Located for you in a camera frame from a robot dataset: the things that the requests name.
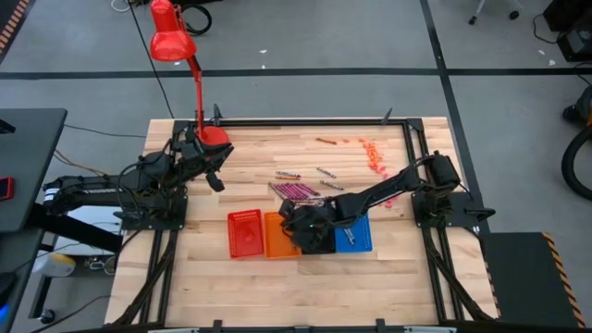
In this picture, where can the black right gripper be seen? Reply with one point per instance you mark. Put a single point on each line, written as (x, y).
(310, 224)

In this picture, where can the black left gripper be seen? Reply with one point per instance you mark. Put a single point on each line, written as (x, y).
(196, 155)

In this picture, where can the brown crayon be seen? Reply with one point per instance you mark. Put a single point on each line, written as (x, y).
(309, 202)

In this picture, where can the orange plastic basket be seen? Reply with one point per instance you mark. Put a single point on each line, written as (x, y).
(275, 238)

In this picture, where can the gray crayon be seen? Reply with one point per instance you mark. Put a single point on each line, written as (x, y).
(331, 185)
(349, 236)
(326, 172)
(288, 174)

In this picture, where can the orange crayon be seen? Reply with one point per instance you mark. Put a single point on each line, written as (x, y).
(326, 140)
(287, 177)

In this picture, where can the blue plastic basket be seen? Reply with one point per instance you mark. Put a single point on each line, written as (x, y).
(363, 236)

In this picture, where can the red plastic basket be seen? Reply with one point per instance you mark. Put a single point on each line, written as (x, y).
(245, 233)

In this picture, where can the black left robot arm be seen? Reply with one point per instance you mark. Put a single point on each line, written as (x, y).
(92, 189)

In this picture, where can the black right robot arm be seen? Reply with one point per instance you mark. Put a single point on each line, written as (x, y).
(393, 182)

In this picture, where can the red desk lamp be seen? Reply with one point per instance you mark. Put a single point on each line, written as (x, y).
(172, 44)

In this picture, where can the white box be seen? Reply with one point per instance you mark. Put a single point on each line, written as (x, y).
(97, 215)

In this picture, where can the black desk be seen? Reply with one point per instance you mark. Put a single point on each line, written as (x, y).
(28, 162)

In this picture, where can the white yellow round device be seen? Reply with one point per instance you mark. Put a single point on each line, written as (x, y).
(55, 265)

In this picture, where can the black hazard-striped platform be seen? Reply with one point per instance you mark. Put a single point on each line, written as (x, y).
(522, 277)

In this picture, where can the hazard-striped floor mat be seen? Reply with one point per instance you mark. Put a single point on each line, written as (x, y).
(14, 23)

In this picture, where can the office chair wheeled base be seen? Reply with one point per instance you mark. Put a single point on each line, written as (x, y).
(514, 15)

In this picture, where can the yellow gray vacuum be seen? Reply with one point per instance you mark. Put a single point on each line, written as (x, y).
(583, 106)

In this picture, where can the black equipment case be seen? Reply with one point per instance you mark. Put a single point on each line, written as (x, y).
(573, 41)

